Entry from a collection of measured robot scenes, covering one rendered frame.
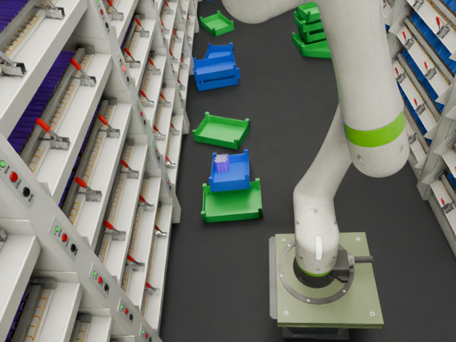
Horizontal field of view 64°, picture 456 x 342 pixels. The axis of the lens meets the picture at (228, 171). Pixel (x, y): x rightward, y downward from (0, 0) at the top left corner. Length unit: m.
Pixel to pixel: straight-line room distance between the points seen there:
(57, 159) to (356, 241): 1.00
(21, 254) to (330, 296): 0.91
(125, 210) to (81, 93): 0.42
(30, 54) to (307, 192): 0.83
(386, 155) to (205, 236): 1.20
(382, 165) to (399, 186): 1.22
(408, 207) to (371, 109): 1.28
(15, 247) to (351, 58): 0.69
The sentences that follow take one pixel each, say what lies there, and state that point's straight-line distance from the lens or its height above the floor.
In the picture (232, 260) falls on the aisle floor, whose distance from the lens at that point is 1.75.
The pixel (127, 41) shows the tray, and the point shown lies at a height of 0.80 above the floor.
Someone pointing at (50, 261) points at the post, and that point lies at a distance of 0.90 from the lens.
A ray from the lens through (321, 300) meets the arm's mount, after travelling 1.29.
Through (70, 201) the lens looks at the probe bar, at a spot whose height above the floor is 0.80.
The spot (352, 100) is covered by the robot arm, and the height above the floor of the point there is 1.08.
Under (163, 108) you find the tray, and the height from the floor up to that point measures 0.36.
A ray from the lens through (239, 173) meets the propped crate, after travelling 2.00.
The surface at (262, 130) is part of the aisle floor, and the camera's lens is 2.31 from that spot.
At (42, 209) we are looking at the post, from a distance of 0.84.
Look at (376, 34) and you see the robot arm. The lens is 0.65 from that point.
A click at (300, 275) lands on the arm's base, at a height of 0.34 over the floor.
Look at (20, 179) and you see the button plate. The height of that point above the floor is 1.05.
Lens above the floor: 1.50
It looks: 46 degrees down
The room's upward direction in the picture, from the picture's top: 12 degrees counter-clockwise
